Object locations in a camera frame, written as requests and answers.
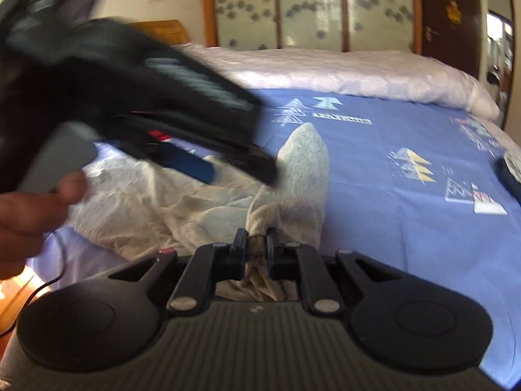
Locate white quilt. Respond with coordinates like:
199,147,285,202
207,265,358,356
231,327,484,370
171,43,501,121

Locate wardrobe with frosted sliding doors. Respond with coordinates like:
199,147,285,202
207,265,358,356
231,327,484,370
201,0,422,53

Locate dark flat object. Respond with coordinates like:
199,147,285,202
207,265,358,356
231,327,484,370
494,151,521,204

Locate wooden headboard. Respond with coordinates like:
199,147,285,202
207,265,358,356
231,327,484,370
126,20,192,46

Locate black cable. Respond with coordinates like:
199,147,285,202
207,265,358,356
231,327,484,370
0,228,66,337

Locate person's left hand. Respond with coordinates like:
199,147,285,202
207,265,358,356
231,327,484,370
0,171,89,278

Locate blue printed bed sheet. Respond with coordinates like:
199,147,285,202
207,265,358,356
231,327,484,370
28,87,521,387

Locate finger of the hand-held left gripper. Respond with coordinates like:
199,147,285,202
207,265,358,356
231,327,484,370
122,115,280,185
118,136,215,185

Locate dark brown door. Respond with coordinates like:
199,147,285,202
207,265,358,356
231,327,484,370
419,0,483,79

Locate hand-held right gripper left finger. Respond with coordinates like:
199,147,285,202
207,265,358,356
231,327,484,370
108,228,250,316

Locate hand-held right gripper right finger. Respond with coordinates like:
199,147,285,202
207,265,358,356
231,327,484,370
266,228,404,316

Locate light grey pants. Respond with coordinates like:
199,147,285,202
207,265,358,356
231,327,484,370
67,124,330,302

